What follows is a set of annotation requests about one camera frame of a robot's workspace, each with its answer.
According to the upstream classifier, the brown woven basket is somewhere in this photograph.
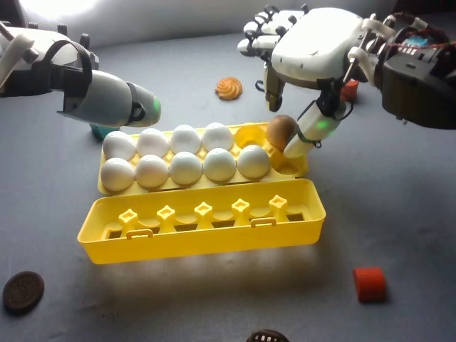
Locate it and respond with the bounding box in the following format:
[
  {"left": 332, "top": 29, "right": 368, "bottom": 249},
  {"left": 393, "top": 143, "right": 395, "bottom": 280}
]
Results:
[{"left": 245, "top": 329, "right": 290, "bottom": 342}]

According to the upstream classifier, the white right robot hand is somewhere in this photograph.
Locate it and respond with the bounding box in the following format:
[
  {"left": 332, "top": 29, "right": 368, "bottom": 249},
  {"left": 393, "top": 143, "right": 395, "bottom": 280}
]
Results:
[{"left": 237, "top": 3, "right": 368, "bottom": 160}]

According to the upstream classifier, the red half-round block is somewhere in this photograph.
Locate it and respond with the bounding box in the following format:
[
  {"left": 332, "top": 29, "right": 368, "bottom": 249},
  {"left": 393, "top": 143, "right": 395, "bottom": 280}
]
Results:
[{"left": 352, "top": 266, "right": 388, "bottom": 304}]

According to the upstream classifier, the orange swirl cookie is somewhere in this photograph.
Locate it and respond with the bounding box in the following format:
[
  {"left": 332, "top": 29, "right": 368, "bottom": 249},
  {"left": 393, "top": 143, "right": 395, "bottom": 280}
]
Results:
[{"left": 214, "top": 76, "right": 244, "bottom": 101}]

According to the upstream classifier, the dark brown round cookie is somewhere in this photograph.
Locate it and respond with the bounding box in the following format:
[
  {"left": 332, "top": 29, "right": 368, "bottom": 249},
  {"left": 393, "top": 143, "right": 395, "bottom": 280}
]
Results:
[{"left": 2, "top": 271, "right": 46, "bottom": 315}]

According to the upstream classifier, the teal number block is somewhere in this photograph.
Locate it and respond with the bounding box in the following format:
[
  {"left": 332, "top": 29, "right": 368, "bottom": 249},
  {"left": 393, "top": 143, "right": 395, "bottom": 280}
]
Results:
[{"left": 88, "top": 123, "right": 118, "bottom": 142}]

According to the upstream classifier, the white backdrop sheet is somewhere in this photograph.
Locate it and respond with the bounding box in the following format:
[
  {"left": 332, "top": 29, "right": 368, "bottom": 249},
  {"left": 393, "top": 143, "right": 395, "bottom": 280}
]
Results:
[{"left": 0, "top": 0, "right": 456, "bottom": 49}]

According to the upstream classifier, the red cylinder with white cross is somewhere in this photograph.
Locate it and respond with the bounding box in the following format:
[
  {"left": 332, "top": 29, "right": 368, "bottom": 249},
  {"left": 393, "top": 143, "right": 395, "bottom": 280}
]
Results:
[{"left": 340, "top": 80, "right": 360, "bottom": 104}]

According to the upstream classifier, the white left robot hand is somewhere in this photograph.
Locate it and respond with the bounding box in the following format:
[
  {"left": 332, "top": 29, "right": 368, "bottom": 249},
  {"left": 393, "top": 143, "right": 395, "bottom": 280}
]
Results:
[{"left": 21, "top": 21, "right": 162, "bottom": 130}]

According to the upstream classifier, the yellow plastic egg box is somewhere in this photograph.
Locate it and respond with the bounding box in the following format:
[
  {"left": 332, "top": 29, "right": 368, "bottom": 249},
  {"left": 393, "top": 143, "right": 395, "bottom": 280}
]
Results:
[{"left": 77, "top": 121, "right": 327, "bottom": 265}]

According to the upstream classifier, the brown-yellow toy egg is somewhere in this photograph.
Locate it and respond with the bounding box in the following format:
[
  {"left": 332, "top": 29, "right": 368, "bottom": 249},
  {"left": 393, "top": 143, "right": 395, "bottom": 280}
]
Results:
[{"left": 266, "top": 114, "right": 299, "bottom": 152}]

